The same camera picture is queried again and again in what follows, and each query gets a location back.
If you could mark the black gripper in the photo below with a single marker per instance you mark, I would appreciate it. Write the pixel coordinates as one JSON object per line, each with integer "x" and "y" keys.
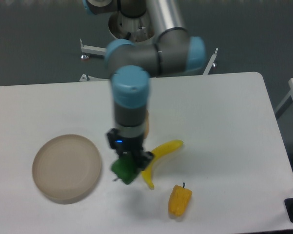
{"x": 130, "y": 146}

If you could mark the green toy bell pepper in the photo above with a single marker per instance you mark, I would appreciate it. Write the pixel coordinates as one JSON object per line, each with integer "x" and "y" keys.
{"x": 125, "y": 169}

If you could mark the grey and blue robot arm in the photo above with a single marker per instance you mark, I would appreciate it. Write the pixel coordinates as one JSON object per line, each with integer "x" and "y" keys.
{"x": 130, "y": 94}

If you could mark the round beige plate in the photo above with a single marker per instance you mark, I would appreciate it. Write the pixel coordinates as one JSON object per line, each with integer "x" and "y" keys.
{"x": 67, "y": 168}

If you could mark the yellow toy bell pepper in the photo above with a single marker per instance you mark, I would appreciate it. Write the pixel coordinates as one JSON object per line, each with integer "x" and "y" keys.
{"x": 179, "y": 200}

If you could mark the orange toy croissant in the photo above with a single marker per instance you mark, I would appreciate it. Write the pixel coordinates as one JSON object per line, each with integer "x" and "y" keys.
{"x": 147, "y": 125}

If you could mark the yellow toy banana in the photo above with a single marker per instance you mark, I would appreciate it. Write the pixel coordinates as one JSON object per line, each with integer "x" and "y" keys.
{"x": 159, "y": 152}

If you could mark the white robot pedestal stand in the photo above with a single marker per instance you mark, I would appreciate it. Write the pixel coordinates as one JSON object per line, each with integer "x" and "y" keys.
{"x": 210, "y": 63}

